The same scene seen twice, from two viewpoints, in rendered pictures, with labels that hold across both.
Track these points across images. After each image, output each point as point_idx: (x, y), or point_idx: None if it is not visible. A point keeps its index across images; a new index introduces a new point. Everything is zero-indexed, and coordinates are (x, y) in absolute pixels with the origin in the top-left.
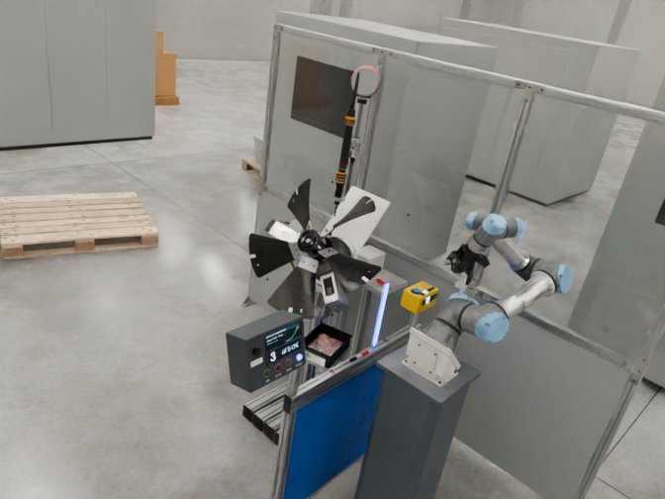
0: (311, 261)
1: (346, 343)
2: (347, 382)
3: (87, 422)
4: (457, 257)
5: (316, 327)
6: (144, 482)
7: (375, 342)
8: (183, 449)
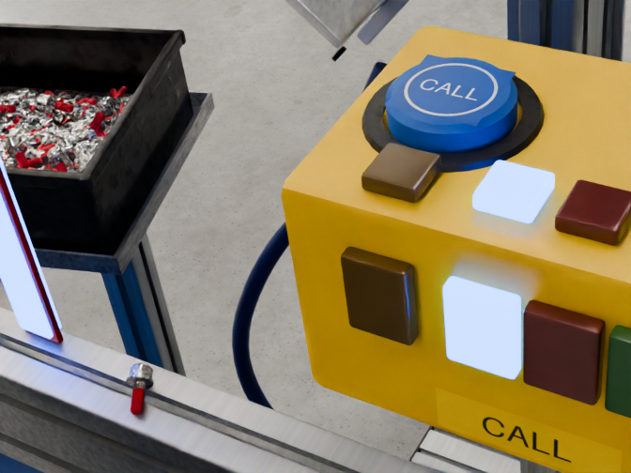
0: None
1: (27, 197)
2: None
3: (241, 122)
4: None
5: (110, 27)
6: (72, 309)
7: (26, 311)
8: (224, 330)
